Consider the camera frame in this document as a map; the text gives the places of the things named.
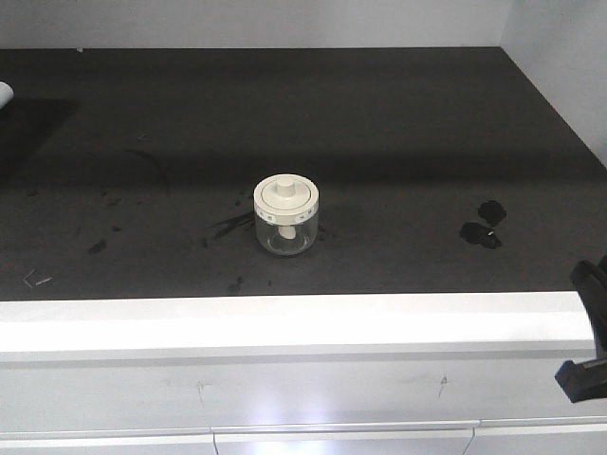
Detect glass jar with cream lid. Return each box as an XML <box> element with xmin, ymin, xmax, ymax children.
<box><xmin>253</xmin><ymin>173</ymin><xmax>320</xmax><ymax>257</ymax></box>

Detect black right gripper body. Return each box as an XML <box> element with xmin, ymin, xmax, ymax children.
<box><xmin>555</xmin><ymin>256</ymin><xmax>606</xmax><ymax>403</ymax></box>

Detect black debris blobs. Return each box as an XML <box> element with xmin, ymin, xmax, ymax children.
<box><xmin>459</xmin><ymin>200</ymin><xmax>506</xmax><ymax>249</ymax></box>

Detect white rolled paper tube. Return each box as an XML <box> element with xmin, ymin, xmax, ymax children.
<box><xmin>0</xmin><ymin>82</ymin><xmax>14</xmax><ymax>109</ymax></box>

